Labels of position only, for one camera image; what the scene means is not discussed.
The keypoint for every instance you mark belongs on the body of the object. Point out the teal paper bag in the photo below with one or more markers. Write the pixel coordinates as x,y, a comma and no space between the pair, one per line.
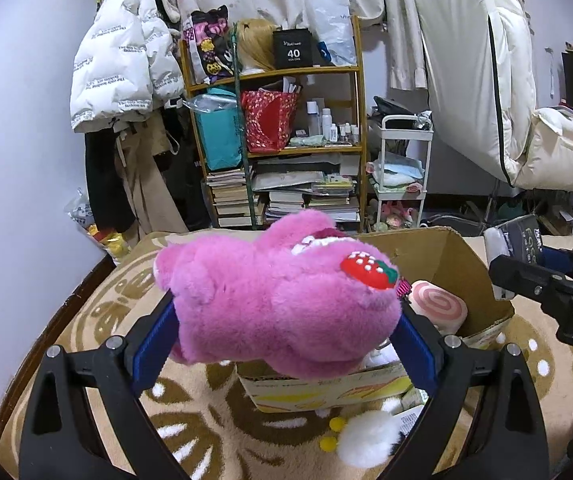
219,135

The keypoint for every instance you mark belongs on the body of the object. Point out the row of cosmetic bottles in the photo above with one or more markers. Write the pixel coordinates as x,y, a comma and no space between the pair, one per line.
329,127

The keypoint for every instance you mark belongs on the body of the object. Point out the thin green pole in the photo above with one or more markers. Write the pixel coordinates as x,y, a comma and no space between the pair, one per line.
241,125

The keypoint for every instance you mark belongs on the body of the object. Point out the black coat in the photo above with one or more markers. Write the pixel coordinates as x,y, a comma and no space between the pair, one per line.
101,185

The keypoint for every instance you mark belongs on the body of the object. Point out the white trolley cart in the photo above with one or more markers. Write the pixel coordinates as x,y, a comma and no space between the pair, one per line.
406,137

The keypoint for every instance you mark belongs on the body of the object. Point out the blonde wig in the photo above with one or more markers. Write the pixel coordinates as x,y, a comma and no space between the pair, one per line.
256,45

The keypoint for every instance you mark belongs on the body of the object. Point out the green tissue pack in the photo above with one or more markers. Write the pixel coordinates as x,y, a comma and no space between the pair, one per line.
411,402

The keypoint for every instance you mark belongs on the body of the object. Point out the red gift bag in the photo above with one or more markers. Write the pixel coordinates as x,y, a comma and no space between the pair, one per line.
266,125

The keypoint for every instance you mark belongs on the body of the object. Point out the white fluffy plush yellow feet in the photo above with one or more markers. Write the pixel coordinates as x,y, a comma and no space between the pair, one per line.
366,437

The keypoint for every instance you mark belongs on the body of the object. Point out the pink swirl round plush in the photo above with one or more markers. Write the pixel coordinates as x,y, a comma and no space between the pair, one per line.
439,305

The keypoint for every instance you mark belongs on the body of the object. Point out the wooden shelf rack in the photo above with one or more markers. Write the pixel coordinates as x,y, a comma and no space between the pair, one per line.
276,72

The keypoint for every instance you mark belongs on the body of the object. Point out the folded white mattress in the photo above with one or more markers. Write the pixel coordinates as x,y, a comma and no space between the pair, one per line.
466,60

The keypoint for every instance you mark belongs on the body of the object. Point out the black square box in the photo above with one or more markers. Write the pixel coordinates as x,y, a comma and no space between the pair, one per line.
293,50

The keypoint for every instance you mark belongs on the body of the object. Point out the pink fluffy plush toy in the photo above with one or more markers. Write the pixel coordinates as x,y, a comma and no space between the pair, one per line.
276,310

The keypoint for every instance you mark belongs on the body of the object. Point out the white puffer jacket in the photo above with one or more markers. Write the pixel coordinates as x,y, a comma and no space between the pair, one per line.
116,60

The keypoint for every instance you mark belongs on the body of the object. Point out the beige coat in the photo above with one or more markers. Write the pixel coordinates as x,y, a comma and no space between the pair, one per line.
151,185

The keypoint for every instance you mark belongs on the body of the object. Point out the black pink printed bag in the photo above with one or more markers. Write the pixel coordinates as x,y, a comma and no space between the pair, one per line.
209,45

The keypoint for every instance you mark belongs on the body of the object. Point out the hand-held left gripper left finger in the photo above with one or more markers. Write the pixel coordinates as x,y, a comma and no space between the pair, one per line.
151,355

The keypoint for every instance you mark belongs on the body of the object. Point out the clear plastic bag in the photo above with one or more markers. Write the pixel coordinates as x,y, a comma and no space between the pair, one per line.
334,30

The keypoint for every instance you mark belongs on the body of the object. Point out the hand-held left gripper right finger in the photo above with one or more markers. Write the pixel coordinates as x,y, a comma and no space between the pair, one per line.
416,355

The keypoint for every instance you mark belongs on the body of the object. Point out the pink plush toys pile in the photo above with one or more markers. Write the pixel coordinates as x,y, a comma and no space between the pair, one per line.
391,215

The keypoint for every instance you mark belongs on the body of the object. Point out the plastic bag of snacks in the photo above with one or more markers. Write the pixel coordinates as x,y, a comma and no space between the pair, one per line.
96,230

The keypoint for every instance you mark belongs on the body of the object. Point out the light blue folded cloth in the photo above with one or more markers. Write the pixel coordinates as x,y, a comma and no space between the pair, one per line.
396,172

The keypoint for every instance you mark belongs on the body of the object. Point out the stack of books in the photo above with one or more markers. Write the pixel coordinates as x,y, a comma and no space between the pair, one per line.
286,202

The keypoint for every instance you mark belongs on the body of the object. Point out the cardboard box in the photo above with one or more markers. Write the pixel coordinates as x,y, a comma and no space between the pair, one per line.
446,255

